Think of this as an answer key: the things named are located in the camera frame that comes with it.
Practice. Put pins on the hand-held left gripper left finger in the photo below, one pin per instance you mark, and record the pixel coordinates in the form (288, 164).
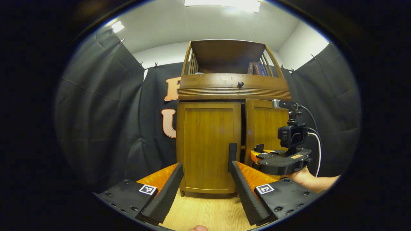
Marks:
(167, 195)

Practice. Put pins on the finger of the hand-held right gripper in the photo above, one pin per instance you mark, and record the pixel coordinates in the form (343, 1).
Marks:
(261, 156)
(260, 147)

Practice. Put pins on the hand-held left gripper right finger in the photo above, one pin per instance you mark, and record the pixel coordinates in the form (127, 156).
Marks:
(245, 195)

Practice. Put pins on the wooden cabinet door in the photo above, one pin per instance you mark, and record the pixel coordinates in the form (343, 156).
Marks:
(205, 141)
(266, 125)

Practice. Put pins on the wooden double-door shoe cabinet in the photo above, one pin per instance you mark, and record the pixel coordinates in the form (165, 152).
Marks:
(224, 54)

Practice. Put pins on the blue shelf book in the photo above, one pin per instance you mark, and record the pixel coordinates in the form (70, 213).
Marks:
(262, 70)

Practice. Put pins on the dark brown shelf book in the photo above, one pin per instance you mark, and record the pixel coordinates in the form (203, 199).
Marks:
(256, 69)

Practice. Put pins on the wooden drawer with black knob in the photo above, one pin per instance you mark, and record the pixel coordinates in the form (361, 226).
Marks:
(208, 82)

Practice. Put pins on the large ceiling light panel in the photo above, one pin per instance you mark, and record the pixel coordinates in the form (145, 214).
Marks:
(224, 4)

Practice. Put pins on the small ceiling light strip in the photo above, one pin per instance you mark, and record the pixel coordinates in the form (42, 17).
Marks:
(117, 27)

